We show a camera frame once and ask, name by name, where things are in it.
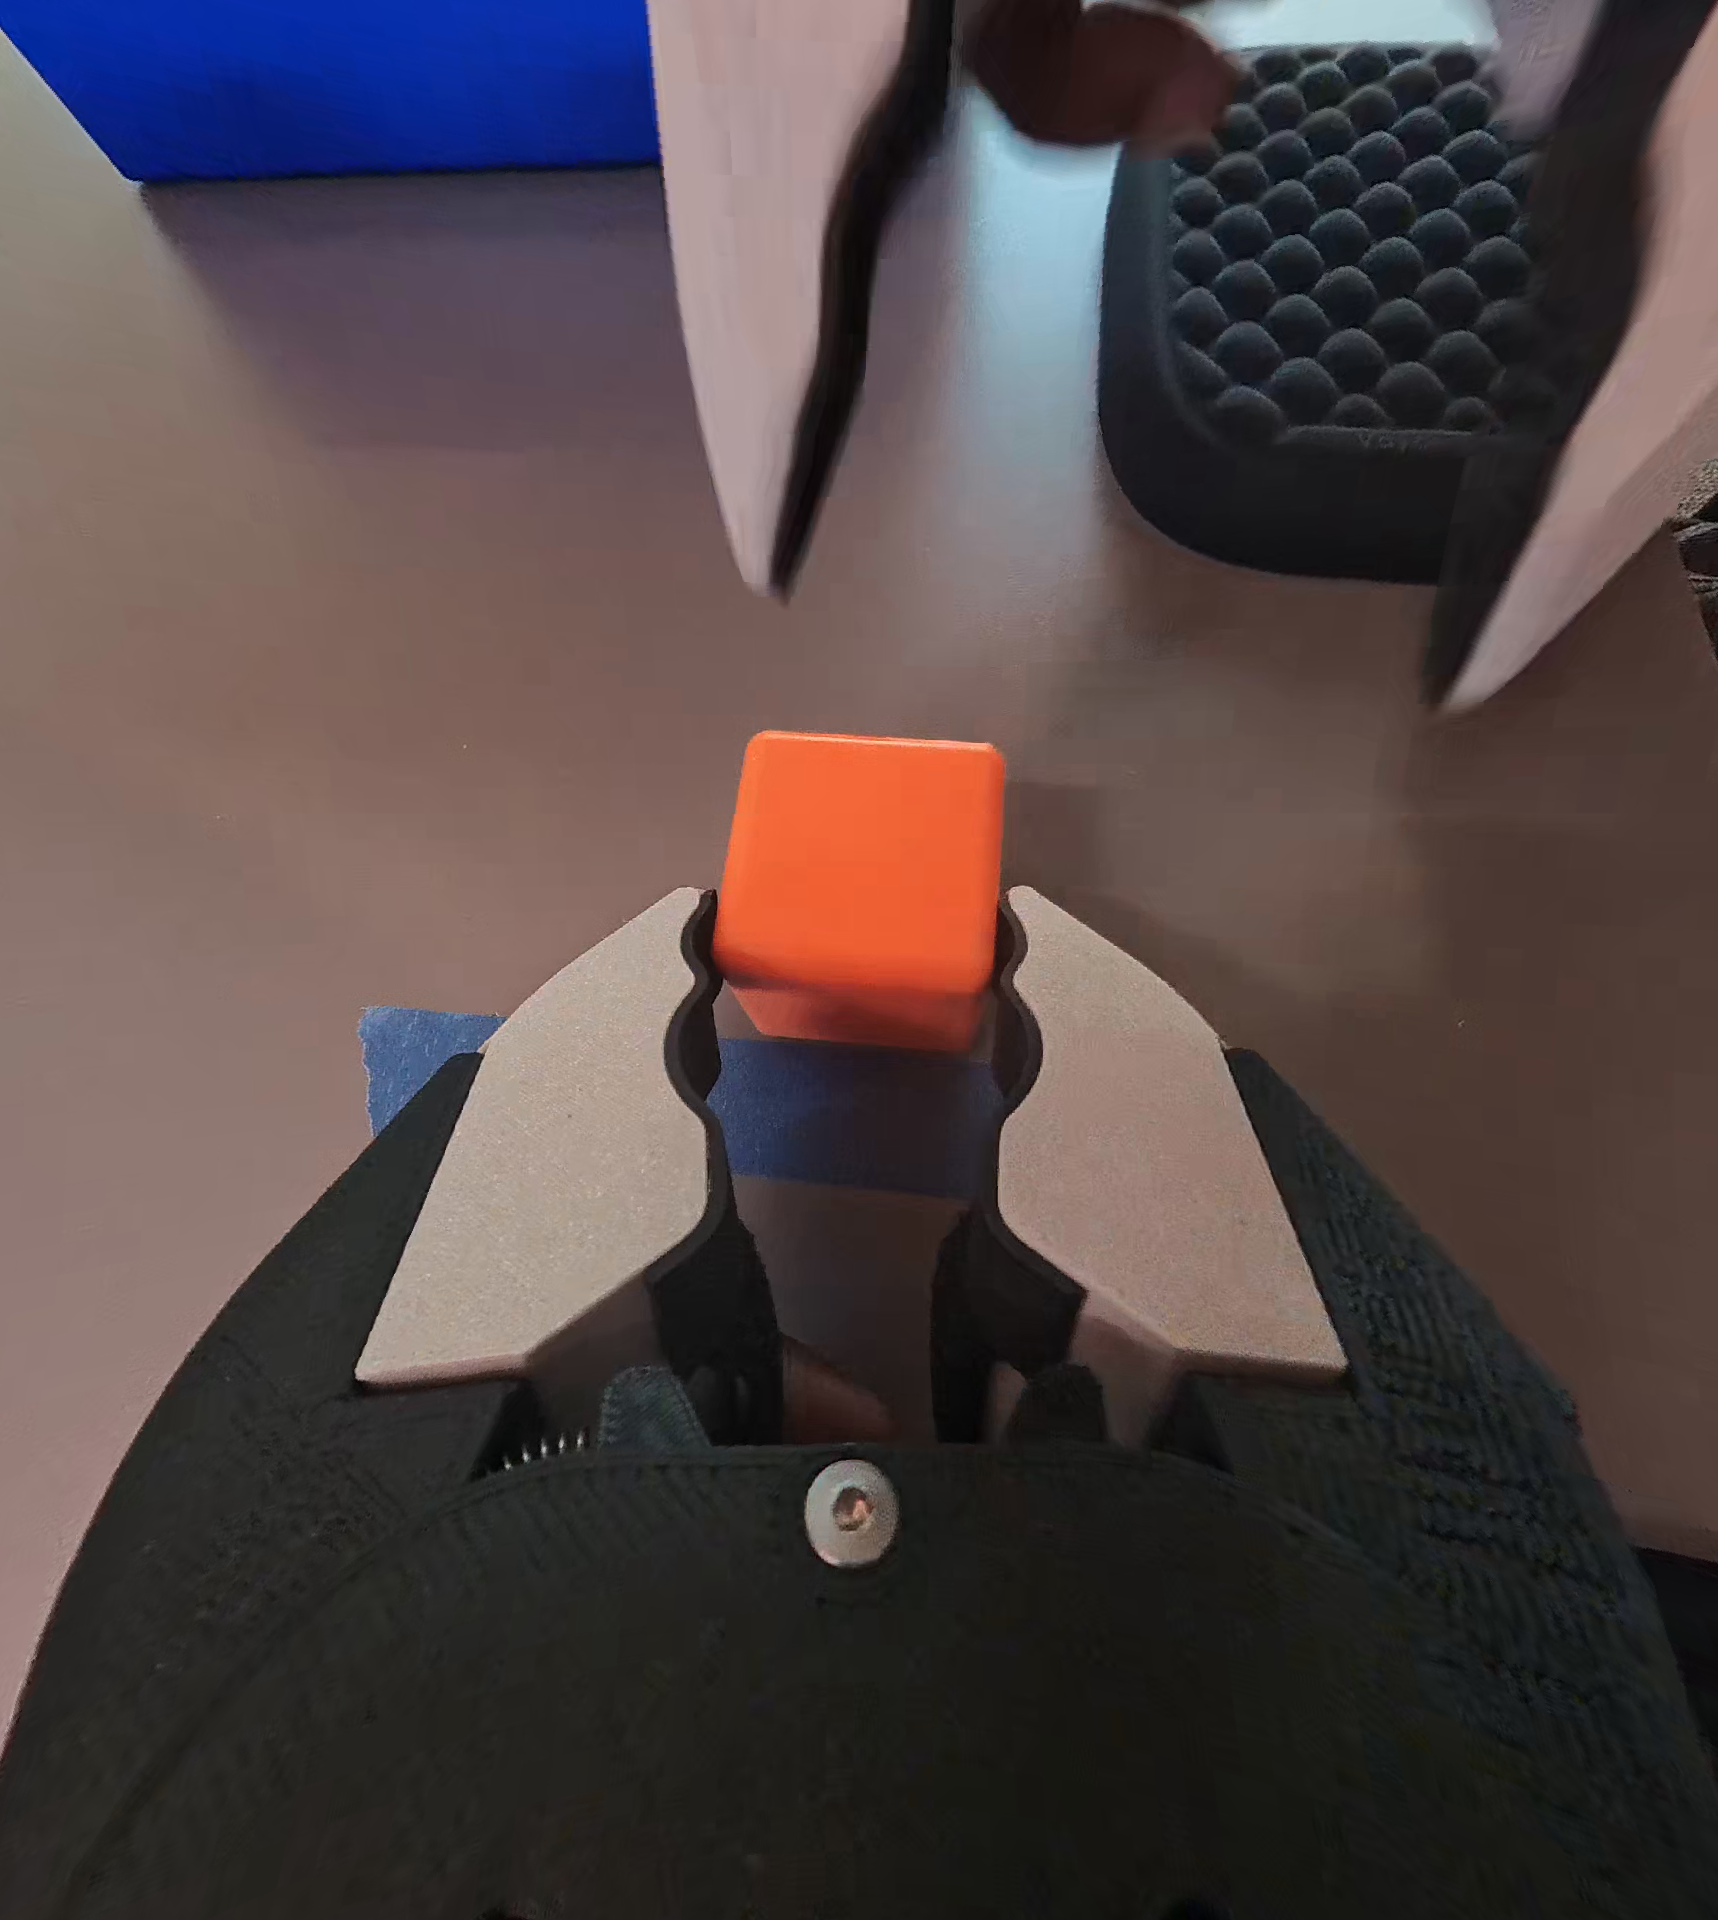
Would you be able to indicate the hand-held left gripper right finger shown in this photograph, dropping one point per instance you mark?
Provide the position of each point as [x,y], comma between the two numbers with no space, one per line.
[1158,1185]

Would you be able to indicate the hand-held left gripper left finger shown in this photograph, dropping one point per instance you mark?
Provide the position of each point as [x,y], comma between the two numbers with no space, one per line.
[545,1185]

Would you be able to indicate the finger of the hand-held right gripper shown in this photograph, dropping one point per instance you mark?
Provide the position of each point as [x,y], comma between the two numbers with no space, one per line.
[755,225]
[1698,225]

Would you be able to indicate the blue plastic bin with tag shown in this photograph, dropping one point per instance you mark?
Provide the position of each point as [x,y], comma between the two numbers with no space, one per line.
[349,75]

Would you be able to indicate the orange foam cube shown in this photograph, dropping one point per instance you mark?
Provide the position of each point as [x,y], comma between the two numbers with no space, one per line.
[858,871]

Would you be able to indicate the blue tape strip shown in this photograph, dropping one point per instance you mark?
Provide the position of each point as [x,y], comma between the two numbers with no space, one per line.
[828,1118]

